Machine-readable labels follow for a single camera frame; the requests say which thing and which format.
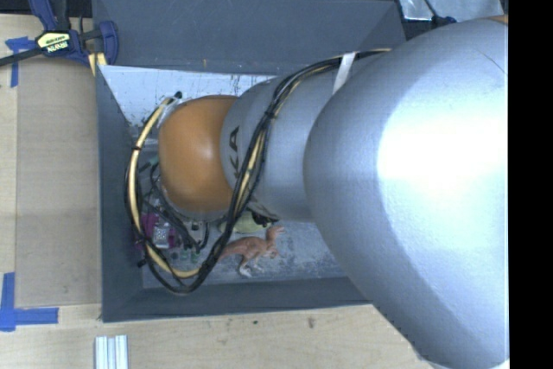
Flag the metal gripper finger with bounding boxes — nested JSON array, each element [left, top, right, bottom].
[[151, 223, 172, 251]]

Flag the yellow-green round fruit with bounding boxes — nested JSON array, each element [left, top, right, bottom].
[[219, 209, 270, 235]]

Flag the orange-brown toy dinosaur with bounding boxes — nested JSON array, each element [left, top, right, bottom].
[[217, 224, 287, 278]]

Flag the pale wood board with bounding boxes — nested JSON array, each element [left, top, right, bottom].
[[14, 54, 104, 309]]

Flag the grey metal bin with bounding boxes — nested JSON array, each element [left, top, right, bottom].
[[90, 0, 408, 324]]

